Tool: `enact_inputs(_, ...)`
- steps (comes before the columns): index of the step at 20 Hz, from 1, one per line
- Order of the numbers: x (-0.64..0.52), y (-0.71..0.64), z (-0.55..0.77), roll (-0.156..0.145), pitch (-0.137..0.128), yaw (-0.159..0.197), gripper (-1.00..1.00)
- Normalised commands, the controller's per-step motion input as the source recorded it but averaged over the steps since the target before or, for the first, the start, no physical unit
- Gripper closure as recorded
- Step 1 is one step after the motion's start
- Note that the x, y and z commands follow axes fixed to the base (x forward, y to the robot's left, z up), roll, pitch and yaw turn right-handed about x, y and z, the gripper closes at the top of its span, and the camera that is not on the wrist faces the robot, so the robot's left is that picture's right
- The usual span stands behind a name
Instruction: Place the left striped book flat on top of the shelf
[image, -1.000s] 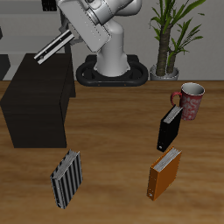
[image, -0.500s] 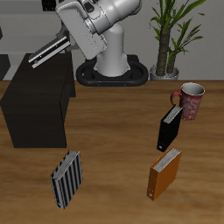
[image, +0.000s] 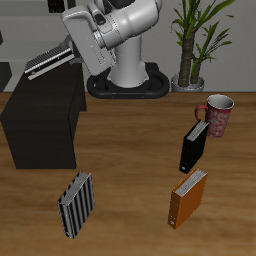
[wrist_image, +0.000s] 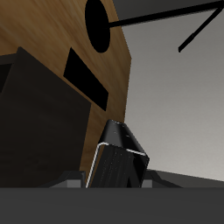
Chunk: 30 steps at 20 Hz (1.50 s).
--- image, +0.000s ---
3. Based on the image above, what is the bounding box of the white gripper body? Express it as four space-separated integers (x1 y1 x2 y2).
61 5 118 77

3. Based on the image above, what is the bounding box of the striped book with white pages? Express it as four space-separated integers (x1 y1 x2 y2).
57 170 96 240
24 44 76 81

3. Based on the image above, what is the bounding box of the dark wooden shelf cabinet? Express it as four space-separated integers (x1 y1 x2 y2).
0 61 88 170

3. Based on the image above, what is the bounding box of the black book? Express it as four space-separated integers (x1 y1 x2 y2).
178 119 210 175

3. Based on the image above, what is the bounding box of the orange book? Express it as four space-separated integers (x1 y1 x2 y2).
167 167 209 230

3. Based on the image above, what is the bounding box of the dark background block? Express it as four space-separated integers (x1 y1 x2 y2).
0 61 13 93

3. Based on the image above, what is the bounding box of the green pot plant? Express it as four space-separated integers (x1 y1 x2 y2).
169 0 238 93

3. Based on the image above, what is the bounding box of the red and white mug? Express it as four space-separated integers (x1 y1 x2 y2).
194 94 235 139

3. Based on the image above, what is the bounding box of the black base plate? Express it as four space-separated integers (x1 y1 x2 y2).
86 61 171 100

